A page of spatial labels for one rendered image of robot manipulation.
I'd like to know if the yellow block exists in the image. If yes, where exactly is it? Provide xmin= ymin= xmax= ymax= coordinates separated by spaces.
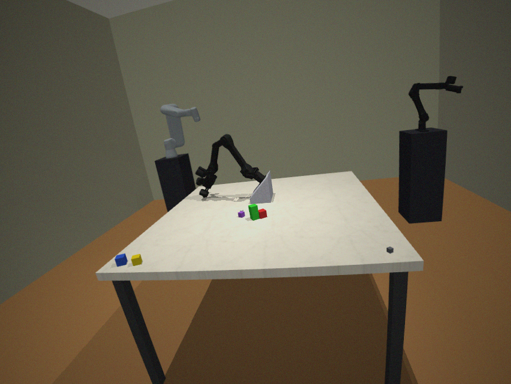
xmin=131 ymin=254 xmax=142 ymax=266

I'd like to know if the blue block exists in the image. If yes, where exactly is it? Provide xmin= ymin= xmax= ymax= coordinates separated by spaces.
xmin=115 ymin=254 xmax=128 ymax=267

